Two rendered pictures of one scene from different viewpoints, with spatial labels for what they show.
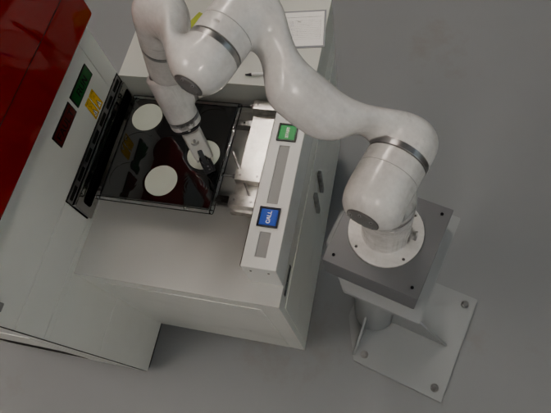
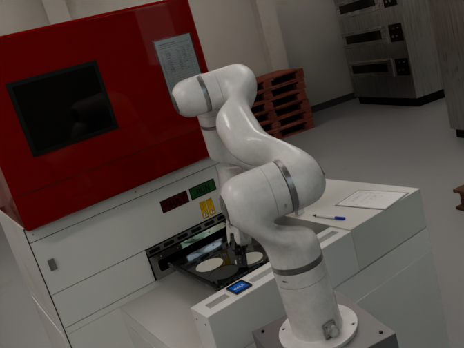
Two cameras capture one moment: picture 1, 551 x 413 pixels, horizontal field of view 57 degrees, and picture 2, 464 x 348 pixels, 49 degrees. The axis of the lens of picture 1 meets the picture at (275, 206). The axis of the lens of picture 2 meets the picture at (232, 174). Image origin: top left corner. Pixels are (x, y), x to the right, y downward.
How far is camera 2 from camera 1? 104 cm
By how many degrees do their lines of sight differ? 54
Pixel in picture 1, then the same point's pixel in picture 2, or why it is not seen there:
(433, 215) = (372, 331)
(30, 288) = (81, 281)
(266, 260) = (208, 309)
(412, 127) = (292, 153)
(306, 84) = (232, 110)
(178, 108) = not seen: hidden behind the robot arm
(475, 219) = not seen: outside the picture
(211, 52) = (190, 83)
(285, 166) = not seen: hidden behind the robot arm
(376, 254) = (293, 339)
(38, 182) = (132, 219)
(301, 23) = (381, 197)
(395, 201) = (242, 188)
